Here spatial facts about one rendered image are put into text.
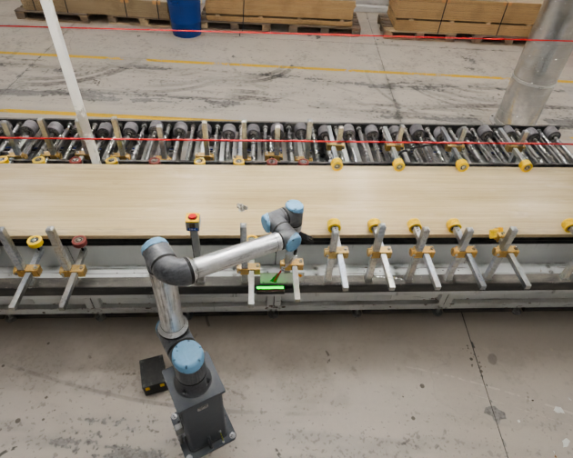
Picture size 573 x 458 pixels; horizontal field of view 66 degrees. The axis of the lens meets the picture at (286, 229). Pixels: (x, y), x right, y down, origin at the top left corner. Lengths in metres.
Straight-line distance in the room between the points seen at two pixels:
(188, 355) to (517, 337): 2.48
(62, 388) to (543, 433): 3.07
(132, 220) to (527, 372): 2.86
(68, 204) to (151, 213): 0.53
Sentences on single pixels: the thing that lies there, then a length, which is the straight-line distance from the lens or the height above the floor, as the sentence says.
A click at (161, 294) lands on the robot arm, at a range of 2.05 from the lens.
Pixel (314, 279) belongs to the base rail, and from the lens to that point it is 2.71.
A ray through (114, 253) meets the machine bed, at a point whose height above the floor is 0.73.
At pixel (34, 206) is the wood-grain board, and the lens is 3.17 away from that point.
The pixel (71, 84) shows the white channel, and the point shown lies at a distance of 3.17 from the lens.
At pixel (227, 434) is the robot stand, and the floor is 0.02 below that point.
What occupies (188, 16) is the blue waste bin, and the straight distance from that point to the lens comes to 7.74.
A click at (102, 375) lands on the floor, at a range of 3.31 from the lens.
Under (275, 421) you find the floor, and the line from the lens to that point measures 3.01.
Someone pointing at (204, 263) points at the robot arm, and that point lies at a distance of 1.84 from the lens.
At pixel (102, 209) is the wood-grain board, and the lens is 2.99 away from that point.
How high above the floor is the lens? 2.78
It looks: 44 degrees down
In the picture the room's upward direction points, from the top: 3 degrees clockwise
